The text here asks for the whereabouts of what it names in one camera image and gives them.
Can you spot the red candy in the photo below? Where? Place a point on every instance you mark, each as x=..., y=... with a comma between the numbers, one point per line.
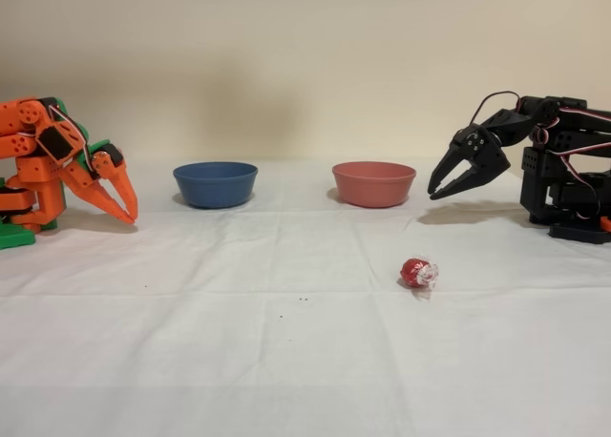
x=411, y=272

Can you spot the green arm base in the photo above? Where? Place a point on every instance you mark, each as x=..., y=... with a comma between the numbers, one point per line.
x=14, y=239

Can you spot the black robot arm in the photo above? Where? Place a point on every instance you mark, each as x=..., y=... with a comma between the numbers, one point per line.
x=539, y=165

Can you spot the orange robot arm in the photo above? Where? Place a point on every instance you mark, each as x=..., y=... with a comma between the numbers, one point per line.
x=35, y=170

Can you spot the red bowl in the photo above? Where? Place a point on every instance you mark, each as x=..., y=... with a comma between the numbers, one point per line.
x=374, y=186

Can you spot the blue bowl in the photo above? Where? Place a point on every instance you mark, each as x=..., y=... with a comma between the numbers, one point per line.
x=215, y=186

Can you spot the small orange clamp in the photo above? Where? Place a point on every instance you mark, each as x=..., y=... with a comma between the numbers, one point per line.
x=606, y=223

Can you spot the white tablecloth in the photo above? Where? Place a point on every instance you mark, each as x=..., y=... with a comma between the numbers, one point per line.
x=238, y=360

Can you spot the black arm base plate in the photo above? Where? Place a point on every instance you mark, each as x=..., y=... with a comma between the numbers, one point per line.
x=580, y=232

